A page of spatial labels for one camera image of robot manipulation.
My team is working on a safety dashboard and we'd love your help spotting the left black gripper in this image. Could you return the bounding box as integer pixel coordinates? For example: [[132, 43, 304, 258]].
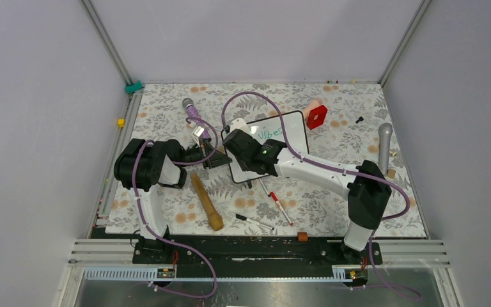
[[178, 138, 232, 169]]

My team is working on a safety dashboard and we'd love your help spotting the white whiteboard black frame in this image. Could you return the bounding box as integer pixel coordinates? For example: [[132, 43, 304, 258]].
[[225, 111, 309, 184]]

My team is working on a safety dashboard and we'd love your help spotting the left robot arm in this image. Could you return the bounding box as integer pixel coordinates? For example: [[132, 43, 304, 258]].
[[113, 138, 232, 263]]

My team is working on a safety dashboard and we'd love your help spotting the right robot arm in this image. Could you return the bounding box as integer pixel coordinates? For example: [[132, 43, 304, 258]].
[[223, 129, 392, 264]]

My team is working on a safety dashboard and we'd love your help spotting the blue capped marker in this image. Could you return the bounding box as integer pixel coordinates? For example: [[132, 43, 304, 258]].
[[259, 179, 270, 196]]

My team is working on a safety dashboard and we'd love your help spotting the red capped marker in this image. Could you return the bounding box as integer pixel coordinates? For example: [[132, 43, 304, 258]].
[[269, 191, 293, 226]]

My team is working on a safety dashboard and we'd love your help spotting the purple glitter microphone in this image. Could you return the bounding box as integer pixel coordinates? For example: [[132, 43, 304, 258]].
[[182, 98, 212, 141]]

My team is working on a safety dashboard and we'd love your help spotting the black capped marker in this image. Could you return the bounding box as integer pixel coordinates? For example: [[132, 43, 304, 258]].
[[235, 214, 275, 231]]

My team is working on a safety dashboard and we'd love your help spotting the red square block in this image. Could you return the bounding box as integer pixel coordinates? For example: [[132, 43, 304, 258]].
[[306, 105, 328, 130]]

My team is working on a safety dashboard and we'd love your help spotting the brown small block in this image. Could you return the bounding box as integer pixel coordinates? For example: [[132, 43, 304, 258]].
[[297, 232, 309, 242]]

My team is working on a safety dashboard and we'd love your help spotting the floral patterned mat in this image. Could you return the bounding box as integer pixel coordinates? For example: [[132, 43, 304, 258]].
[[105, 84, 428, 238]]

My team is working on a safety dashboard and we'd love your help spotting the teal clamp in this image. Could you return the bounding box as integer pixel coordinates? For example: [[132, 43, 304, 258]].
[[125, 81, 144, 94]]

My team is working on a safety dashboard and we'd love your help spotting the silver grey microphone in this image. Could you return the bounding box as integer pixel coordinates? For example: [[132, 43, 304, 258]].
[[378, 123, 393, 175]]

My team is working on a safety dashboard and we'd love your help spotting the tan wooden cube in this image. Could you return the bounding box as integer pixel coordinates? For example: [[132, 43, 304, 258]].
[[387, 169, 397, 179]]

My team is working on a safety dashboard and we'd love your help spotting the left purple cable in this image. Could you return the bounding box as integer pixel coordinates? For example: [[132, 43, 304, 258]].
[[131, 118, 220, 298]]

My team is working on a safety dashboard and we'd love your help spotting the purple cable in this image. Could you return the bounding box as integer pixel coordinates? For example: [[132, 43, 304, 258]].
[[221, 91, 425, 303], [131, 118, 220, 298]]

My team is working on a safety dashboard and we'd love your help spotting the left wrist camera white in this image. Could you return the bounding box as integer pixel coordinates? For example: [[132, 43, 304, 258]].
[[191, 126, 205, 147]]

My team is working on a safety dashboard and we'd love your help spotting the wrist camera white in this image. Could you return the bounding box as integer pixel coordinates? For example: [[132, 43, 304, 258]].
[[191, 126, 205, 147], [224, 118, 250, 134]]

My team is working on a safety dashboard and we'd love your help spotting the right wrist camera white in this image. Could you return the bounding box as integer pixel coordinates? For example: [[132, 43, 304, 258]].
[[224, 118, 250, 134]]

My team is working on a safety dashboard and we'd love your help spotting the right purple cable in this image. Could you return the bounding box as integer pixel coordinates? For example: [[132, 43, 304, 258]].
[[221, 91, 425, 303]]

